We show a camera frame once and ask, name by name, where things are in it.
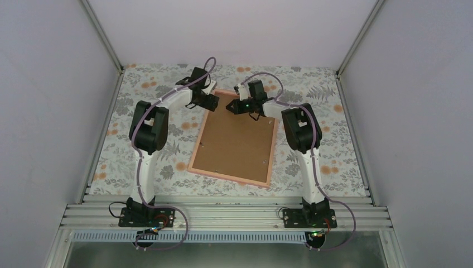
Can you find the brown cardboard backing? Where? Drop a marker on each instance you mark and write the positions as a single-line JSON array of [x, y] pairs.
[[234, 144]]

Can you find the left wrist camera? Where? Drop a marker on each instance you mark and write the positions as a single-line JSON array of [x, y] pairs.
[[209, 86]]

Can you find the left aluminium corner post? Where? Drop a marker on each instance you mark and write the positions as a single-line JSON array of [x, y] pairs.
[[102, 34]]

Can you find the right aluminium corner post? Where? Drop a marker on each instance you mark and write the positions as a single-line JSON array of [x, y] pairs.
[[360, 36]]

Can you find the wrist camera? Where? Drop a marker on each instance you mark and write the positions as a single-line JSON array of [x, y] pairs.
[[242, 92], [209, 86]]

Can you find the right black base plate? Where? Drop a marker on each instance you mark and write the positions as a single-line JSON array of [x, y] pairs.
[[295, 218]]

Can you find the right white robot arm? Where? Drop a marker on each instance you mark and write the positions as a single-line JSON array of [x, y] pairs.
[[303, 135]]

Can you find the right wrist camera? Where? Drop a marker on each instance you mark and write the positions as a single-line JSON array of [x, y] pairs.
[[242, 92]]

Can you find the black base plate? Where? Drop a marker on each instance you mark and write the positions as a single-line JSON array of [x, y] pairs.
[[156, 218], [295, 218]]

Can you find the grey slotted cable duct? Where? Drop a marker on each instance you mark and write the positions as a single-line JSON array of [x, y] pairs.
[[192, 237]]

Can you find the aluminium corner post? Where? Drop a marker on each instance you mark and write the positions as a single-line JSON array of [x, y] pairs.
[[102, 34], [360, 36]]

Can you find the aluminium rail base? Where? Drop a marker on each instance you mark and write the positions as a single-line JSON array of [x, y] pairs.
[[354, 216]]

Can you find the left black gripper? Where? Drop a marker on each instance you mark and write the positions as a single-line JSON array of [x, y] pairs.
[[212, 103]]

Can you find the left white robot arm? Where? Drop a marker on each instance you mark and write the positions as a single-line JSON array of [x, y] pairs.
[[149, 131]]

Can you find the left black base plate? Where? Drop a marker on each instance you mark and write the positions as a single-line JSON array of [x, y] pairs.
[[156, 218]]

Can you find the pink photo frame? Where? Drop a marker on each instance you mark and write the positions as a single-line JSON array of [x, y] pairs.
[[236, 144]]

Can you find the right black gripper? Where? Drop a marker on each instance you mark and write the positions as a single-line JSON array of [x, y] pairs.
[[237, 109]]

